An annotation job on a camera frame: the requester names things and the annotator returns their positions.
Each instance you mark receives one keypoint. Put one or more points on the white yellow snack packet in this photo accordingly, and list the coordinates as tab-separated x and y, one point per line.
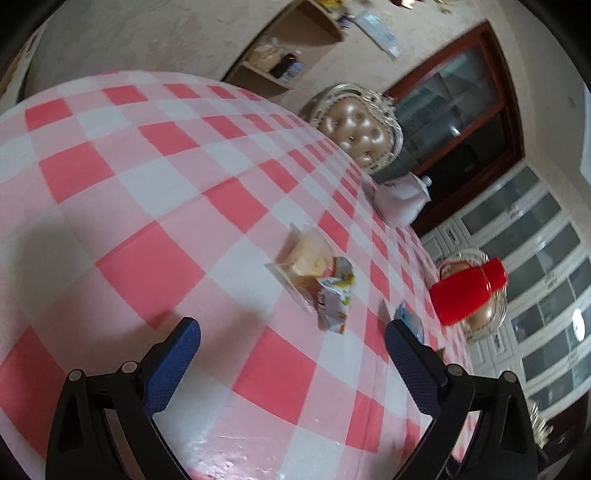
334	295

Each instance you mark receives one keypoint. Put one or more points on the clear sponge cake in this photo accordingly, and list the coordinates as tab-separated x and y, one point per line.
306	256

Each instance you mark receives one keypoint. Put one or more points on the dark wooden glass door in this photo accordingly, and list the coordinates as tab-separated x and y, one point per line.
461	122

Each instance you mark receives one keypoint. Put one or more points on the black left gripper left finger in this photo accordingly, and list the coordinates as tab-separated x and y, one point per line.
81	444

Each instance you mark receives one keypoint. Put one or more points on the beige tufted chair right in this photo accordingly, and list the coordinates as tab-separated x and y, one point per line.
490	308

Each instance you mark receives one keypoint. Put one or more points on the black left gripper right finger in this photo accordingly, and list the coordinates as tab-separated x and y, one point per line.
480	428

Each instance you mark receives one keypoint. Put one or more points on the bag of food on shelf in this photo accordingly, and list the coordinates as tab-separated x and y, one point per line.
267	53

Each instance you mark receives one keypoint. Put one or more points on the red thermos jug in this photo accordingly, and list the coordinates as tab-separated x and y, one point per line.
449	296

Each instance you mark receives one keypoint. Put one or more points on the pink checkered tablecloth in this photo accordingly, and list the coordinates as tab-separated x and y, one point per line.
131	200

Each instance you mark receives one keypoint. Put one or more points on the beige tufted chair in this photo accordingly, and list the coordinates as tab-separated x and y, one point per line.
362	122
490	308

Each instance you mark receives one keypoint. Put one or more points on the dark bottle on shelf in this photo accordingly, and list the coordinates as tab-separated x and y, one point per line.
285	63

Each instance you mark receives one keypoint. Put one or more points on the white ceramic teapot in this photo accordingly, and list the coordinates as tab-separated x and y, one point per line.
401	200

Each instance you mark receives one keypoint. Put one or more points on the white glass door cabinet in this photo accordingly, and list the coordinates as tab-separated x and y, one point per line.
545	336

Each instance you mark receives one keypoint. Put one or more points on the wooden corner shelf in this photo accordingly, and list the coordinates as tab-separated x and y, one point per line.
303	26

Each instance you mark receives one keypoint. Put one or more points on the beige tufted chair far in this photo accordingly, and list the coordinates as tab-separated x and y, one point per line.
362	122

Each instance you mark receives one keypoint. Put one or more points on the blue snack packet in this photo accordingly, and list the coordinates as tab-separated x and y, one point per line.
411	320

